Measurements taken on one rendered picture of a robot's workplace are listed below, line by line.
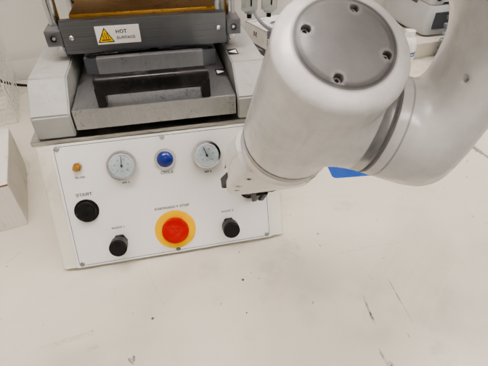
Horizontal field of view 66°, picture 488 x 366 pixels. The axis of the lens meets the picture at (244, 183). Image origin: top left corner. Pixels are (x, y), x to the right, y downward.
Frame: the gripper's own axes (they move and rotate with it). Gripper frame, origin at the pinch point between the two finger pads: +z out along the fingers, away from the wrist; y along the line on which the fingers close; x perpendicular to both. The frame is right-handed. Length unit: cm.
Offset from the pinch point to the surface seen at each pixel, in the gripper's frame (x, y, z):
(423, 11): -60, -71, 43
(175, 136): -9.5, 10.2, 2.4
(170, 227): 2.6, 12.6, 8.1
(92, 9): -28.7, 19.6, -1.3
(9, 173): -10.6, 37.3, 13.5
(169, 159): -6.4, 11.4, 2.9
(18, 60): -57, 51, 51
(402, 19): -64, -70, 52
